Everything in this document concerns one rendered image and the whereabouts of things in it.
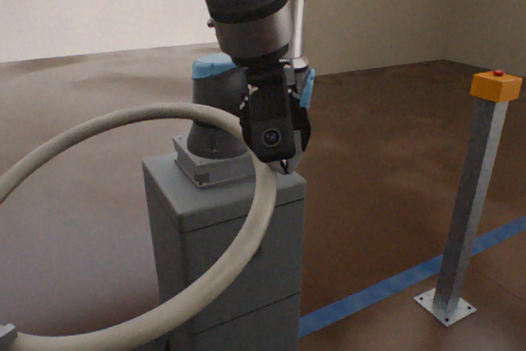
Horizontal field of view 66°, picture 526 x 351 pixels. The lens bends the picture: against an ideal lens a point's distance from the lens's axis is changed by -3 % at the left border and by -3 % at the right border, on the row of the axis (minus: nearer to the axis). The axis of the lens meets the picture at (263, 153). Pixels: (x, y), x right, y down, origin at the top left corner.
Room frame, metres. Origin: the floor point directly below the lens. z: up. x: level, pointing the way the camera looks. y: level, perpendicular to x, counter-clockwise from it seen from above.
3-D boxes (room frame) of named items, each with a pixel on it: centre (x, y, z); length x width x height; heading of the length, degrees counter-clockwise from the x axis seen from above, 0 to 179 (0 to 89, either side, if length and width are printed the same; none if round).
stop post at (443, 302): (1.46, -0.85, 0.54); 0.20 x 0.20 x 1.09; 28
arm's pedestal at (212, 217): (1.18, 0.14, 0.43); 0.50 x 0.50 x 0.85; 29
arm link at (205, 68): (1.17, 0.12, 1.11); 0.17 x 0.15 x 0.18; 83
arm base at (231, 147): (1.17, 0.13, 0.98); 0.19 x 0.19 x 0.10
